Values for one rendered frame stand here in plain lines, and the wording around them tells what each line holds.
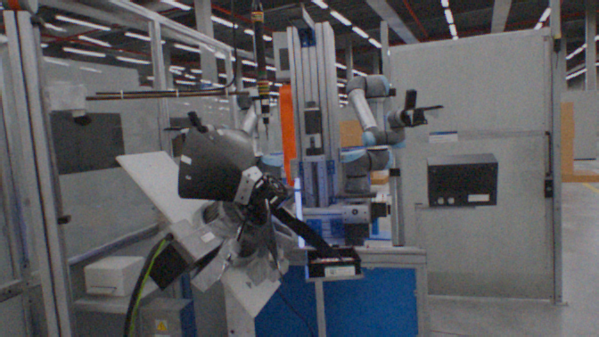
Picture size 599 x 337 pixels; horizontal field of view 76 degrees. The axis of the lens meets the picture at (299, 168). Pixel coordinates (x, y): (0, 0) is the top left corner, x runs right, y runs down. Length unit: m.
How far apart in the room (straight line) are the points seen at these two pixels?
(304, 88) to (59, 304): 1.65
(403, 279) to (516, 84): 1.89
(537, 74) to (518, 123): 0.36
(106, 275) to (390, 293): 1.16
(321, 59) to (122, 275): 1.57
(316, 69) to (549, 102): 1.73
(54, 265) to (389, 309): 1.32
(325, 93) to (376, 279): 1.12
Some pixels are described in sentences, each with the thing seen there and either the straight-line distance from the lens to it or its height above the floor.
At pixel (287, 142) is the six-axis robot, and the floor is 1.26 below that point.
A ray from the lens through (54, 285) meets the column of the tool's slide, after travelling 1.45.
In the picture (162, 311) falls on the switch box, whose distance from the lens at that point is 1.45.
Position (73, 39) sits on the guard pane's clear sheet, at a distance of 1.77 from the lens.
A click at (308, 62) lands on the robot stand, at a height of 1.81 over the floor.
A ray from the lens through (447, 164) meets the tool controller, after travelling 1.64.
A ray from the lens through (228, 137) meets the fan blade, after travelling 1.50.
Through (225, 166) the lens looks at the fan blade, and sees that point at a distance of 1.22.
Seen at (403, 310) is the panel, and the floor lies 0.57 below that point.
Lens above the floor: 1.40
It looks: 5 degrees down
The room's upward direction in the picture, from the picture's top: 4 degrees counter-clockwise
